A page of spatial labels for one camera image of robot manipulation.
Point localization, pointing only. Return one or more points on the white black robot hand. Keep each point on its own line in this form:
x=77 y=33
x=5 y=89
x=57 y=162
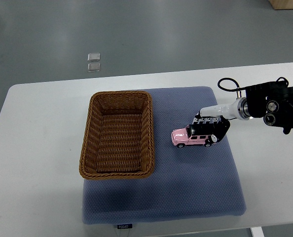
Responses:
x=217 y=116

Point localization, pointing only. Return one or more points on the pink toy car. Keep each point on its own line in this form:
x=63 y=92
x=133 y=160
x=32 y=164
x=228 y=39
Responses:
x=193 y=135

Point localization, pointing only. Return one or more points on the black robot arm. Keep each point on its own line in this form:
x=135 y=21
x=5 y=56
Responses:
x=273 y=102

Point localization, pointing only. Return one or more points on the brown wicker basket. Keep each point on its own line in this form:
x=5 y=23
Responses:
x=118 y=140

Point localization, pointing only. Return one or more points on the blue grey cushion mat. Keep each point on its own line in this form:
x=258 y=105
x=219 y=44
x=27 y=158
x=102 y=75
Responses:
x=191 y=182

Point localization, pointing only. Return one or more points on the white table leg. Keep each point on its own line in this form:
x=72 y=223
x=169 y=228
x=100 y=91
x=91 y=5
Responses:
x=257 y=232

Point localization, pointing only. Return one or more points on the lower floor socket plate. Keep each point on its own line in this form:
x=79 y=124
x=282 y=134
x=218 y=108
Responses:
x=94 y=67

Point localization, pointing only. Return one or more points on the floor socket plate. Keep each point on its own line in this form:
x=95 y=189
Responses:
x=93 y=57
x=94 y=67

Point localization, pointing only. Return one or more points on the wooden box corner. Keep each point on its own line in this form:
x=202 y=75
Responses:
x=282 y=4

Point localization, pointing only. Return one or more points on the upper floor socket plate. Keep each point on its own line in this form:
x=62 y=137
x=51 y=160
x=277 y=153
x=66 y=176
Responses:
x=93 y=57

